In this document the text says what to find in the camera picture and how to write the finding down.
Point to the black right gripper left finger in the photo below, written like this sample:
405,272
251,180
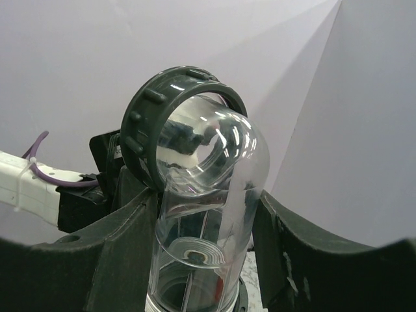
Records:
102,267

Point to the floral table mat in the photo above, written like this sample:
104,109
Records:
250,278

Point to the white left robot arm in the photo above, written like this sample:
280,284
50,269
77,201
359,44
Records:
30,185

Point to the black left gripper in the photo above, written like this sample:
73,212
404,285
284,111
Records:
99,194

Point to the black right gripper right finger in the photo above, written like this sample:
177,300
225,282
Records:
302,267

